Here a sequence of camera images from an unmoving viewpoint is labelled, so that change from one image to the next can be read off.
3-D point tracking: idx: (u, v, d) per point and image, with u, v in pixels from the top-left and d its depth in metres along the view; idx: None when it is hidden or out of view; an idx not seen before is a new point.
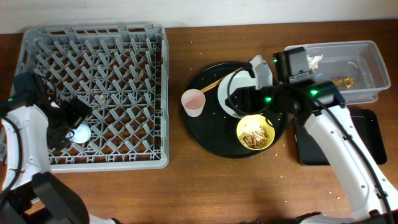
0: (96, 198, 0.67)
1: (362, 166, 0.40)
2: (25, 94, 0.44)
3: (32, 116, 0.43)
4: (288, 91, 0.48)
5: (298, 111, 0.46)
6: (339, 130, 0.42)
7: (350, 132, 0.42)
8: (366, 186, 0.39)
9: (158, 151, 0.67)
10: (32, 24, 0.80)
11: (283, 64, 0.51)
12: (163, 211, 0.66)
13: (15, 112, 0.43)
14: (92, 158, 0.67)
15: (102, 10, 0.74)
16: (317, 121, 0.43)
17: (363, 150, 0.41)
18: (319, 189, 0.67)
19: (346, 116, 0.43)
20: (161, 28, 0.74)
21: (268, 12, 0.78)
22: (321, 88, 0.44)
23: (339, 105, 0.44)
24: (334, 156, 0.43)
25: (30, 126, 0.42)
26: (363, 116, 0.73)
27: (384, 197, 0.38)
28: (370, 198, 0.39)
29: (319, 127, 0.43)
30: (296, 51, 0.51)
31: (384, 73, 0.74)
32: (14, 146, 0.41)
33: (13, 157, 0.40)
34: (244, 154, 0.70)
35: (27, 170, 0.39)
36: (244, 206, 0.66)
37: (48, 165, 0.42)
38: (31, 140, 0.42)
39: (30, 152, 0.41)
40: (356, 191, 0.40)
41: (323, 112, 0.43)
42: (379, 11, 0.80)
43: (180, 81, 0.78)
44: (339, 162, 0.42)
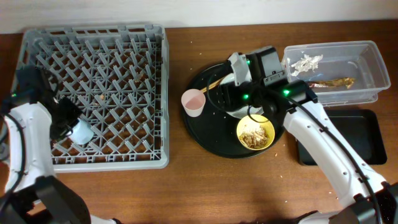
0: (96, 198, 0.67)
1: (341, 154, 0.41)
2: (30, 91, 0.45)
3: (35, 114, 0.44)
4: (263, 93, 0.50)
5: (275, 112, 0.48)
6: (316, 123, 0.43)
7: (326, 124, 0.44)
8: (348, 172, 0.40)
9: (158, 151, 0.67)
10: (32, 25, 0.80)
11: (256, 65, 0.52)
12: (163, 211, 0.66)
13: (20, 109, 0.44)
14: (92, 157, 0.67)
15: (102, 10, 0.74)
16: (294, 118, 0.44)
17: (339, 138, 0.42)
18: (319, 189, 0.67)
19: (320, 110, 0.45)
20: (161, 28, 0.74)
21: (268, 12, 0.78)
22: (293, 89, 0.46)
23: (313, 101, 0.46)
24: (314, 149, 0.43)
25: (33, 124, 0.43)
26: (363, 116, 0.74)
27: (365, 181, 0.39)
28: (352, 183, 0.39)
29: (296, 123, 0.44)
30: (265, 53, 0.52)
31: (385, 73, 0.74)
32: (17, 145, 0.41)
33: (17, 156, 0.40)
34: (244, 154, 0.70)
35: (30, 172, 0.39)
36: (244, 206, 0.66)
37: (51, 163, 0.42)
38: (35, 140, 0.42)
39: (34, 154, 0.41)
40: (340, 179, 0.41)
41: (298, 109, 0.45)
42: (379, 11, 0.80)
43: (180, 81, 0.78)
44: (320, 155, 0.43)
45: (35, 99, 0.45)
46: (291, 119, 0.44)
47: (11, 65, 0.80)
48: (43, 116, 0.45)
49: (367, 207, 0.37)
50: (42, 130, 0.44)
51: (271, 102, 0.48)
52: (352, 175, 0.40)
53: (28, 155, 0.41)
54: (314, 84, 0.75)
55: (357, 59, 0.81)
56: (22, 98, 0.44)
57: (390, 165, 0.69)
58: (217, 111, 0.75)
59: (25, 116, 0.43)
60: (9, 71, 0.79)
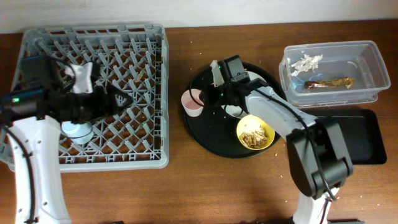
0: (96, 197, 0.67)
1: (282, 109, 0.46)
2: (34, 91, 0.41)
3: (44, 134, 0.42)
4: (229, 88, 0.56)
5: (238, 102, 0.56)
6: (263, 96, 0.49)
7: (272, 94, 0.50)
8: (288, 119, 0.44)
9: (158, 151, 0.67)
10: (32, 25, 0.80)
11: (225, 70, 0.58)
12: (163, 211, 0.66)
13: (23, 127, 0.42)
14: (92, 157, 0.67)
15: (101, 10, 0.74)
16: (249, 99, 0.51)
17: (283, 101, 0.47)
18: None
19: (268, 88, 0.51)
20: (161, 28, 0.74)
21: (268, 12, 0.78)
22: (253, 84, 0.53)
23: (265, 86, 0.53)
24: (265, 116, 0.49)
25: (41, 145, 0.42)
26: (363, 116, 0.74)
27: (300, 120, 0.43)
28: (290, 126, 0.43)
29: (250, 100, 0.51)
30: (233, 59, 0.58)
31: (385, 73, 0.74)
32: (25, 180, 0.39)
33: (25, 194, 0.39)
34: (244, 154, 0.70)
35: (39, 218, 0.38)
36: (244, 206, 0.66)
37: (62, 205, 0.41)
38: (43, 177, 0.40)
39: (42, 195, 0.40)
40: (282, 126, 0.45)
41: (255, 93, 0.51)
42: (379, 11, 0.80)
43: (180, 81, 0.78)
44: (269, 117, 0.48)
45: (41, 105, 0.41)
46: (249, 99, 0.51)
47: (11, 65, 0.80)
48: (53, 143, 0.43)
49: (301, 137, 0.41)
50: (51, 163, 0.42)
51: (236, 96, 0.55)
52: (291, 119, 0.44)
53: (37, 194, 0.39)
54: (314, 84, 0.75)
55: (357, 59, 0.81)
56: (24, 99, 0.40)
57: (390, 165, 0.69)
58: (217, 111, 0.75)
59: (31, 137, 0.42)
60: (9, 70, 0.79)
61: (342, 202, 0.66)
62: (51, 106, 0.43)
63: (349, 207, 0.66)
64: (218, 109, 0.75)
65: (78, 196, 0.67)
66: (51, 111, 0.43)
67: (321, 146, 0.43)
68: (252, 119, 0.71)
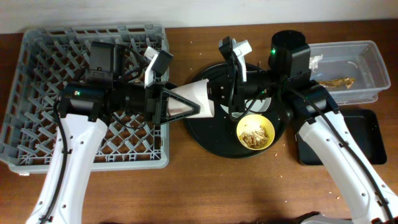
0: (95, 197, 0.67)
1: (361, 173, 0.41)
2: (94, 91, 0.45)
3: (86, 137, 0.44)
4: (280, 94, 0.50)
5: (291, 117, 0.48)
6: (336, 136, 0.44)
7: (346, 138, 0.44)
8: (367, 193, 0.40)
9: (158, 151, 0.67)
10: (32, 25, 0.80)
11: (281, 60, 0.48)
12: (163, 211, 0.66)
13: (73, 119, 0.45)
14: None
15: (101, 10, 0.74)
16: (313, 129, 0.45)
17: (359, 154, 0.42)
18: (319, 189, 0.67)
19: (341, 122, 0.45)
20: (161, 28, 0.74)
21: (268, 12, 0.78)
22: (312, 94, 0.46)
23: (333, 111, 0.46)
24: (333, 165, 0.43)
25: (82, 147, 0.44)
26: (363, 116, 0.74)
27: (385, 205, 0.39)
28: (370, 205, 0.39)
29: (314, 134, 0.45)
30: (298, 51, 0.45)
31: (385, 73, 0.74)
32: (55, 177, 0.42)
33: (51, 188, 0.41)
34: (244, 154, 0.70)
35: (53, 219, 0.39)
36: (244, 206, 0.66)
37: (78, 213, 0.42)
38: (73, 179, 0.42)
39: (63, 197, 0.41)
40: (356, 198, 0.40)
41: (317, 119, 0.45)
42: (379, 11, 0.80)
43: (180, 82, 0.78)
44: (337, 170, 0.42)
45: (96, 106, 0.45)
46: (311, 129, 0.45)
47: (11, 65, 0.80)
48: (92, 147, 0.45)
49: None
50: (84, 168, 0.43)
51: (286, 104, 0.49)
52: (369, 190, 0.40)
53: (60, 193, 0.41)
54: None
55: (357, 59, 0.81)
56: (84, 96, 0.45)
57: (391, 164, 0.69)
58: (217, 111, 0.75)
59: (76, 136, 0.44)
60: (9, 70, 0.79)
61: (342, 202, 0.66)
62: (106, 107, 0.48)
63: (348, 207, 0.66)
64: (218, 109, 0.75)
65: None
66: (102, 115, 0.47)
67: None
68: (252, 119, 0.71)
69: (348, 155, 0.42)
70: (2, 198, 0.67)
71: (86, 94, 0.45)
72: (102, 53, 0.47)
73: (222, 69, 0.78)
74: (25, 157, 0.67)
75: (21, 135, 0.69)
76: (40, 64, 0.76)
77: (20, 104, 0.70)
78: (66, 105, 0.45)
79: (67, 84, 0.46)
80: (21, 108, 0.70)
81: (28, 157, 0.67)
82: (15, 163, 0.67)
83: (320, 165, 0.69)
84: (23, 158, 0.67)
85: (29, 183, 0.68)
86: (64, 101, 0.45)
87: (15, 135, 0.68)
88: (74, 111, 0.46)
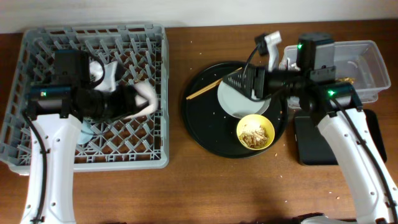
0: (95, 197, 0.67)
1: (373, 173, 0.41)
2: (60, 88, 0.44)
3: (62, 135, 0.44)
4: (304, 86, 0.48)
5: (313, 109, 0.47)
6: (354, 134, 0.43)
7: (365, 137, 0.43)
8: (377, 193, 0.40)
9: (158, 151, 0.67)
10: (32, 25, 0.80)
11: (308, 55, 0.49)
12: (163, 211, 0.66)
13: (43, 120, 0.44)
14: (92, 157, 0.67)
15: (101, 10, 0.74)
16: (332, 122, 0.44)
17: (375, 155, 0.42)
18: (319, 189, 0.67)
19: (361, 121, 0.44)
20: (161, 28, 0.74)
21: (268, 12, 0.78)
22: (339, 89, 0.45)
23: (356, 108, 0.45)
24: (346, 161, 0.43)
25: (59, 145, 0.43)
26: (364, 116, 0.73)
27: (392, 206, 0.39)
28: (379, 205, 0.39)
29: (333, 128, 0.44)
30: (323, 44, 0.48)
31: (385, 73, 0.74)
32: (39, 178, 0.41)
33: (36, 190, 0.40)
34: (244, 154, 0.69)
35: (45, 218, 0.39)
36: (244, 206, 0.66)
37: (69, 208, 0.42)
38: (57, 178, 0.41)
39: (52, 195, 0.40)
40: (365, 196, 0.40)
41: (338, 114, 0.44)
42: (379, 11, 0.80)
43: (180, 81, 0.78)
44: (351, 167, 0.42)
45: (65, 102, 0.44)
46: (333, 123, 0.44)
47: (11, 65, 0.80)
48: (69, 143, 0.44)
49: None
50: (66, 166, 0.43)
51: (309, 94, 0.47)
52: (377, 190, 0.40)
53: (47, 192, 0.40)
54: None
55: (357, 59, 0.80)
56: (51, 94, 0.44)
57: (390, 164, 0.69)
58: (217, 111, 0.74)
59: (51, 134, 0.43)
60: (8, 70, 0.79)
61: (342, 202, 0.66)
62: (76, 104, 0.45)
63: (349, 207, 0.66)
64: (218, 109, 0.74)
65: (78, 196, 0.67)
66: (75, 110, 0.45)
67: None
68: (252, 119, 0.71)
69: (363, 152, 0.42)
70: (1, 198, 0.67)
71: (48, 95, 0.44)
72: (66, 59, 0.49)
73: (222, 69, 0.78)
74: (25, 157, 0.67)
75: (21, 134, 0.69)
76: (40, 64, 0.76)
77: (20, 104, 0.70)
78: (35, 109, 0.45)
79: (31, 88, 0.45)
80: (21, 107, 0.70)
81: (28, 157, 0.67)
82: (15, 162, 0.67)
83: (320, 165, 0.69)
84: (23, 158, 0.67)
85: (30, 183, 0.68)
86: (32, 105, 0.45)
87: (15, 135, 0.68)
88: (45, 111, 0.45)
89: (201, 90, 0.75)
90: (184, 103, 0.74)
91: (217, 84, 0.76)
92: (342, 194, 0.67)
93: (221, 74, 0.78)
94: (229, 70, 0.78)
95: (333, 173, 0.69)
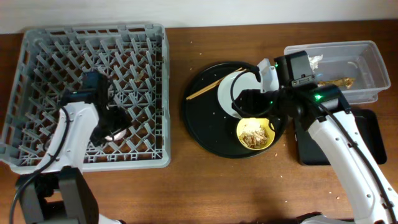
0: (96, 197, 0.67)
1: (368, 175, 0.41)
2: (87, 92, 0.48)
3: (85, 112, 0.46)
4: (291, 95, 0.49)
5: (301, 115, 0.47)
6: (346, 137, 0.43)
7: (356, 139, 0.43)
8: (372, 195, 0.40)
9: (159, 150, 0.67)
10: (32, 25, 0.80)
11: (285, 68, 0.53)
12: (163, 211, 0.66)
13: (75, 106, 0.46)
14: (94, 157, 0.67)
15: (101, 10, 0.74)
16: (322, 127, 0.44)
17: (369, 157, 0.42)
18: (319, 189, 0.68)
19: (351, 122, 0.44)
20: (161, 28, 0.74)
21: (268, 12, 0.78)
22: (326, 93, 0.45)
23: (344, 110, 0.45)
24: (340, 165, 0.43)
25: (81, 120, 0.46)
26: (363, 116, 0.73)
27: (389, 208, 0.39)
28: (375, 208, 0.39)
29: (324, 133, 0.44)
30: (298, 56, 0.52)
31: (385, 74, 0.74)
32: (60, 131, 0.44)
33: (56, 141, 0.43)
34: (244, 154, 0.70)
35: (60, 160, 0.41)
36: (244, 206, 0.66)
37: (79, 163, 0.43)
38: (73, 141, 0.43)
39: (68, 144, 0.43)
40: (362, 200, 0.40)
41: (327, 117, 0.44)
42: (379, 11, 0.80)
43: (180, 81, 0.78)
44: (344, 171, 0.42)
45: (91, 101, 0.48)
46: (322, 128, 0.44)
47: (12, 65, 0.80)
48: (90, 121, 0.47)
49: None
50: (83, 136, 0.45)
51: (296, 101, 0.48)
52: (374, 193, 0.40)
53: (65, 143, 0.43)
54: None
55: (357, 59, 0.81)
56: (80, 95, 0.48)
57: (390, 165, 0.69)
58: (217, 111, 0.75)
59: (76, 111, 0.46)
60: (9, 70, 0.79)
61: (342, 202, 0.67)
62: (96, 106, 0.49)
63: (348, 207, 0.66)
64: (218, 109, 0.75)
65: None
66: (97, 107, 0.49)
67: None
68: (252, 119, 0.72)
69: (356, 155, 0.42)
70: (2, 198, 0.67)
71: (75, 96, 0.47)
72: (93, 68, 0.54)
73: (222, 70, 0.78)
74: (27, 158, 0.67)
75: (22, 135, 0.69)
76: (40, 65, 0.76)
77: (21, 104, 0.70)
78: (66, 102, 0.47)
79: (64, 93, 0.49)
80: (22, 108, 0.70)
81: (30, 157, 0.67)
82: (17, 163, 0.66)
83: (320, 165, 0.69)
84: (25, 159, 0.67)
85: None
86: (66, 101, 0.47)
87: (15, 136, 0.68)
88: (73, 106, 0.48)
89: (201, 90, 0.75)
90: (184, 103, 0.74)
91: (217, 85, 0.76)
92: (342, 194, 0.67)
93: (221, 74, 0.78)
94: (229, 70, 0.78)
95: (333, 173, 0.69)
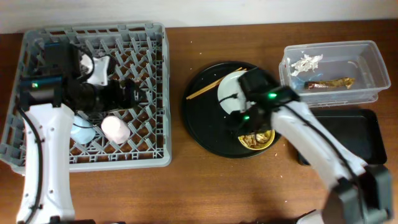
0: (96, 197, 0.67)
1: (326, 145, 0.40)
2: (50, 79, 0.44)
3: (56, 124, 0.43)
4: (252, 99, 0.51)
5: (262, 116, 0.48)
6: (298, 118, 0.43)
7: (308, 119, 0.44)
8: (330, 158, 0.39)
9: (160, 150, 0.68)
10: (32, 25, 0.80)
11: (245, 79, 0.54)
12: (163, 211, 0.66)
13: (40, 111, 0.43)
14: (94, 157, 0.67)
15: (101, 10, 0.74)
16: (279, 116, 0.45)
17: (324, 132, 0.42)
18: (319, 189, 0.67)
19: (303, 107, 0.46)
20: (162, 27, 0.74)
21: (268, 12, 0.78)
22: (277, 92, 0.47)
23: (296, 101, 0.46)
24: (300, 145, 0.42)
25: (53, 137, 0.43)
26: (362, 115, 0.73)
27: (349, 167, 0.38)
28: (337, 170, 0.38)
29: (282, 120, 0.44)
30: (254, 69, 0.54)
31: (385, 73, 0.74)
32: (35, 163, 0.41)
33: (33, 178, 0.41)
34: (244, 154, 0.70)
35: (43, 206, 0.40)
36: (244, 206, 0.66)
37: (66, 195, 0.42)
38: (52, 172, 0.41)
39: (49, 183, 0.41)
40: (324, 165, 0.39)
41: (283, 110, 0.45)
42: (379, 11, 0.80)
43: (180, 81, 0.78)
44: (305, 147, 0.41)
45: (58, 91, 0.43)
46: (279, 117, 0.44)
47: (12, 65, 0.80)
48: (64, 132, 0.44)
49: (348, 185, 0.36)
50: (61, 157, 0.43)
51: (257, 104, 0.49)
52: (334, 156, 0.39)
53: (44, 181, 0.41)
54: (314, 84, 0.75)
55: (357, 58, 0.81)
56: (43, 86, 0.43)
57: (390, 164, 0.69)
58: (217, 111, 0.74)
59: (45, 124, 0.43)
60: (9, 71, 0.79)
61: None
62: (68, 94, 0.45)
63: None
64: (218, 109, 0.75)
65: (78, 196, 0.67)
66: (66, 99, 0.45)
67: (365, 195, 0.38)
68: None
69: (312, 130, 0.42)
70: (2, 198, 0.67)
71: (37, 87, 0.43)
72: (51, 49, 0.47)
73: (222, 69, 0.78)
74: None
75: (23, 135, 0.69)
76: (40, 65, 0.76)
77: None
78: (27, 98, 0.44)
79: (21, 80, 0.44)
80: None
81: None
82: (18, 163, 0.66)
83: None
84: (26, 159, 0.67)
85: None
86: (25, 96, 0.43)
87: (17, 136, 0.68)
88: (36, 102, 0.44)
89: (201, 89, 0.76)
90: (184, 103, 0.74)
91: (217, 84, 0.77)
92: None
93: (221, 74, 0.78)
94: (229, 70, 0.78)
95: None
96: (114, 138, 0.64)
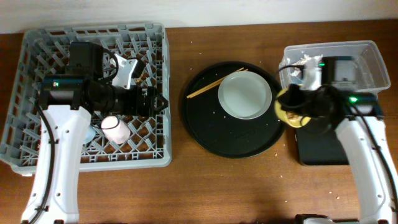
0: (95, 198, 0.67)
1: (383, 178, 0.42)
2: (71, 80, 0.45)
3: (71, 127, 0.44)
4: (330, 94, 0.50)
5: (333, 113, 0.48)
6: (370, 139, 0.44)
7: (380, 144, 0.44)
8: (383, 195, 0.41)
9: (160, 150, 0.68)
10: (32, 26, 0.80)
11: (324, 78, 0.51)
12: (163, 211, 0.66)
13: (58, 110, 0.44)
14: (94, 157, 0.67)
15: (102, 10, 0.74)
16: (351, 127, 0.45)
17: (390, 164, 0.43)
18: (319, 189, 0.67)
19: (381, 129, 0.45)
20: (162, 27, 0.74)
21: (268, 12, 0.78)
22: (361, 97, 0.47)
23: (376, 117, 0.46)
24: (359, 167, 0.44)
25: (67, 139, 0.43)
26: None
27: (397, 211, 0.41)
28: (382, 207, 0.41)
29: (350, 132, 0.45)
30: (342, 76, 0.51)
31: (385, 74, 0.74)
32: (46, 163, 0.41)
33: (43, 179, 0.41)
34: (244, 154, 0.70)
35: (49, 208, 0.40)
36: (244, 206, 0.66)
37: (74, 198, 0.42)
38: (62, 173, 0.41)
39: (57, 185, 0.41)
40: (369, 200, 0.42)
41: (357, 118, 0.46)
42: (379, 11, 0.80)
43: (180, 81, 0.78)
44: (359, 163, 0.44)
45: (76, 93, 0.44)
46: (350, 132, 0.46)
47: (12, 66, 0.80)
48: (79, 135, 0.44)
49: None
50: (73, 159, 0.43)
51: (332, 102, 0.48)
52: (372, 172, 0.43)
53: (53, 183, 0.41)
54: None
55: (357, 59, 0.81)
56: (63, 86, 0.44)
57: None
58: (217, 110, 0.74)
59: (60, 125, 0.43)
60: (9, 71, 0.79)
61: (342, 202, 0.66)
62: (87, 96, 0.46)
63: (349, 207, 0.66)
64: (218, 109, 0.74)
65: (78, 196, 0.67)
66: (84, 103, 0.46)
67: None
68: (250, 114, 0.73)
69: (377, 160, 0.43)
70: (2, 198, 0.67)
71: (57, 87, 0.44)
72: (80, 52, 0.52)
73: (222, 69, 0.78)
74: (28, 158, 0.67)
75: (23, 135, 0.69)
76: (40, 65, 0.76)
77: (22, 104, 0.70)
78: (46, 98, 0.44)
79: (45, 77, 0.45)
80: (23, 108, 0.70)
81: (31, 157, 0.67)
82: (18, 163, 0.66)
83: (321, 165, 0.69)
84: (26, 160, 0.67)
85: (31, 183, 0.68)
86: (44, 94, 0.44)
87: (16, 136, 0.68)
88: (55, 101, 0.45)
89: (201, 89, 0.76)
90: (184, 103, 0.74)
91: (217, 84, 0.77)
92: (342, 194, 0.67)
93: (222, 74, 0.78)
94: (230, 70, 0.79)
95: (333, 173, 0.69)
96: (114, 138, 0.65)
